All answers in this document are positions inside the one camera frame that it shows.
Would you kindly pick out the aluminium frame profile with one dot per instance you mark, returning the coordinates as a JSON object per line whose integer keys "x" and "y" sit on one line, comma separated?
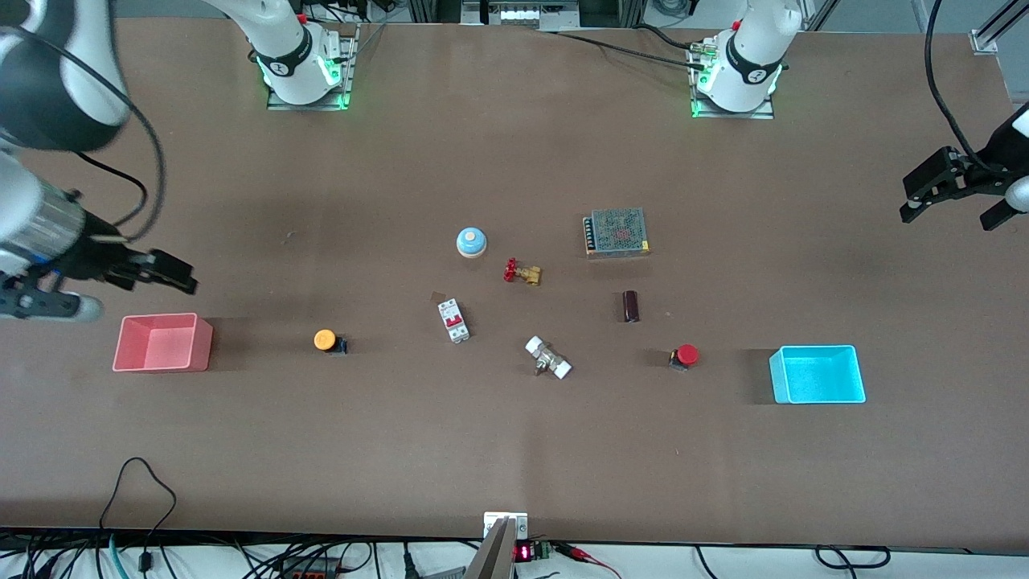
{"x": 985, "y": 40}

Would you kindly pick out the red alligator clip lead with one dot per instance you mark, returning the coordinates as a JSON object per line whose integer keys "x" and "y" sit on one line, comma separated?
{"x": 583, "y": 555}

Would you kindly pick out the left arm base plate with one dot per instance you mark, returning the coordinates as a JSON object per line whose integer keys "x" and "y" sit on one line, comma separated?
{"x": 764, "y": 113}

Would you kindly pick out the cyan plastic bin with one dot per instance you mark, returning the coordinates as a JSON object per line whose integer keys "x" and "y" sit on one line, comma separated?
{"x": 816, "y": 394}

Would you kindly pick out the red push button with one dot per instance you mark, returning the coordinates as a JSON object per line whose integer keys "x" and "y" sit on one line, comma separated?
{"x": 687, "y": 354}

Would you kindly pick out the metal mesh power supply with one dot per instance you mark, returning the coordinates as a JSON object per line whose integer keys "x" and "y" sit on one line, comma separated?
{"x": 617, "y": 232}

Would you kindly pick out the red digit display module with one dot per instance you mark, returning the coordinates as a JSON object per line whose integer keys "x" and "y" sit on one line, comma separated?
{"x": 526, "y": 552}

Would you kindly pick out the aluminium camera mount bar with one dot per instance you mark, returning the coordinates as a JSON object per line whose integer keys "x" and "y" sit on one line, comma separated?
{"x": 494, "y": 555}

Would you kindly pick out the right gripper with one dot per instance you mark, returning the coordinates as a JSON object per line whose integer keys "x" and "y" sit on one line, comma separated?
{"x": 98, "y": 256}

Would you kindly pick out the white metal pipe fitting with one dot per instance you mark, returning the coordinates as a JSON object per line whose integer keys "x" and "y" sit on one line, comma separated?
{"x": 548, "y": 357}

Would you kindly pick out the blue round bell button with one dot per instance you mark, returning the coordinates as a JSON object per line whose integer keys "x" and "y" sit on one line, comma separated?
{"x": 472, "y": 240}

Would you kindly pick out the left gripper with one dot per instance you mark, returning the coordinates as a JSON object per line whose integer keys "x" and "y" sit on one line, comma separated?
{"x": 982, "y": 178}

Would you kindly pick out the yellow push button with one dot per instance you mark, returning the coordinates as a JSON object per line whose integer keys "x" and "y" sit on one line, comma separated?
{"x": 325, "y": 339}

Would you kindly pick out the orange power strip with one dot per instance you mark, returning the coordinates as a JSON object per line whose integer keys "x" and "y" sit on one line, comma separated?
{"x": 309, "y": 569}

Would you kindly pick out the pink plastic bin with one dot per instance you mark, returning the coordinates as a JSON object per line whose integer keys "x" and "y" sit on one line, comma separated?
{"x": 161, "y": 362}

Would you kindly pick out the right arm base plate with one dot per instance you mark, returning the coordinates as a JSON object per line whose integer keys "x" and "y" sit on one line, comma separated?
{"x": 277, "y": 104}

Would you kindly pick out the white red circuit breaker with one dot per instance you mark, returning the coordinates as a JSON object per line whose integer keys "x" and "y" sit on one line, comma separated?
{"x": 453, "y": 320}

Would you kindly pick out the grey control box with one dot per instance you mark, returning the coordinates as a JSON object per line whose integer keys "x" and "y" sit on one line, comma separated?
{"x": 522, "y": 14}

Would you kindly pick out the dark brown cylinder capacitor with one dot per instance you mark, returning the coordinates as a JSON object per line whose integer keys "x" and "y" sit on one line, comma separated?
{"x": 631, "y": 307}

